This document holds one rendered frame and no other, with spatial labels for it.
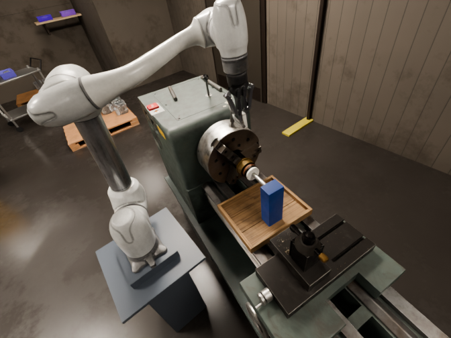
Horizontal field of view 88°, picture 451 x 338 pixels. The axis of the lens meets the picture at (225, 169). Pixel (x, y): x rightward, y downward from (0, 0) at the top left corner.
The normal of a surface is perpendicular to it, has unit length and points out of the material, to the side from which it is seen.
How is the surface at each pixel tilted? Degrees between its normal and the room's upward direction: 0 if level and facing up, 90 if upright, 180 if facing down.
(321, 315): 0
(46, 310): 0
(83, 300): 0
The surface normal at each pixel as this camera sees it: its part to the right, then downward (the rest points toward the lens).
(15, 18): 0.61, 0.47
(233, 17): 0.29, 0.49
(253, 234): -0.13, -0.74
